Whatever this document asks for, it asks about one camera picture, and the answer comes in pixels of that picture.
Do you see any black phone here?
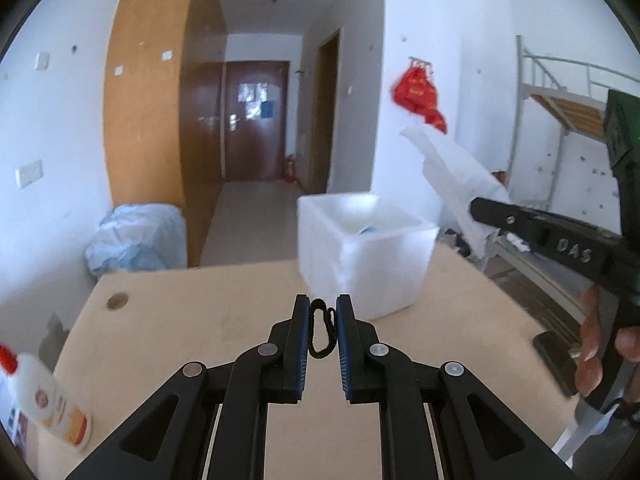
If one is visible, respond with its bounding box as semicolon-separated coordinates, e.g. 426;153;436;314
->
532;331;581;398

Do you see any wooden wardrobe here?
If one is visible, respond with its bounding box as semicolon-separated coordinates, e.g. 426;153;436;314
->
103;0;226;268

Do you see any white plastic sheet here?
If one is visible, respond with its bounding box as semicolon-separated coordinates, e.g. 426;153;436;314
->
400;126;512;261

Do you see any metal bunk bed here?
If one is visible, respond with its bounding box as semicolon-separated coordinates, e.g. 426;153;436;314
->
482;35;640;331

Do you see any person's right hand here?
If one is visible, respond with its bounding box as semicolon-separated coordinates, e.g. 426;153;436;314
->
574;284;640;397

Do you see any red wall decoration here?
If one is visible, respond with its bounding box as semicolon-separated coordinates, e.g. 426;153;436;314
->
390;57;449;135

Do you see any pale blue plastic bag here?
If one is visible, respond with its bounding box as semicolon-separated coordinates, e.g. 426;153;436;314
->
84;203;187;277

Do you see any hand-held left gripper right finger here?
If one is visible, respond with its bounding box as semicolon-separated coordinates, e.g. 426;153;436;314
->
336;294;576;480

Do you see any dark brown door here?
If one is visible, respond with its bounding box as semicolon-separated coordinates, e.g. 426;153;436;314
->
225;60;291;181

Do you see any black coil hair tie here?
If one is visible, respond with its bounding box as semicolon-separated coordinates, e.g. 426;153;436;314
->
307;299;338;360

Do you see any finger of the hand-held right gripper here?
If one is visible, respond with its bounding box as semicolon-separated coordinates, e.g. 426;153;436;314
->
469;197;552;250

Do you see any beige wall outlet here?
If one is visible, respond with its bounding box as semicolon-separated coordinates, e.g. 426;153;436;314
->
15;160;45;190

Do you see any white plastic storage box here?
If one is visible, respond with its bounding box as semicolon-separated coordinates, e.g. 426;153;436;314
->
297;191;440;321

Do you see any brown side door frame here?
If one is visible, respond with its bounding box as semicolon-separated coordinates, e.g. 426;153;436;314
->
312;27;343;196

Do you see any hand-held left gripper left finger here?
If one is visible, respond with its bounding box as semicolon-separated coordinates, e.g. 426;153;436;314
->
65;294;308;480

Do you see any white bottle red cap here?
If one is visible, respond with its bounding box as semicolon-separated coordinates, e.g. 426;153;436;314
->
0;344;93;453

